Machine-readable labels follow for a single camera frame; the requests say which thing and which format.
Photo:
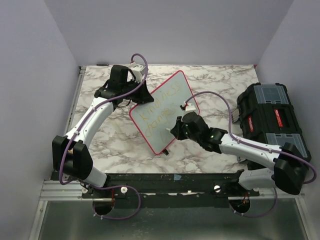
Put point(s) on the small black wall clip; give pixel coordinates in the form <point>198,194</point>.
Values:
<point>102,64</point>

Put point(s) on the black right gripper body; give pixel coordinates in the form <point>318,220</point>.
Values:
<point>182,132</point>

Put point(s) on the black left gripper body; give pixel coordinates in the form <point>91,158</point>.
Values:
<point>138,96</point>

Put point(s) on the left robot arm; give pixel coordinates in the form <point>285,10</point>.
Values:
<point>70,152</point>

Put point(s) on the black plastic toolbox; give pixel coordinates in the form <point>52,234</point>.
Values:
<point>266,115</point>

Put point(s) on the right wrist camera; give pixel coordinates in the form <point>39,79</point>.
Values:
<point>188,107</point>

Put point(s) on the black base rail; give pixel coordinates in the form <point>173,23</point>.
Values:
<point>171,190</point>

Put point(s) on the pink framed whiteboard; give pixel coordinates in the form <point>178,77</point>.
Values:
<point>152,119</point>

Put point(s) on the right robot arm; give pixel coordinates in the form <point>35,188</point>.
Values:
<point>284,166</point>

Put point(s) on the aluminium frame profile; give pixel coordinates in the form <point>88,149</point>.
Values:
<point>52,190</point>

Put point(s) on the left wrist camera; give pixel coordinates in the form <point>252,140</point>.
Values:
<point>138,71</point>

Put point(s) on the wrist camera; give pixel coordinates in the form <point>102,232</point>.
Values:
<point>138,71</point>
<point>188,107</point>

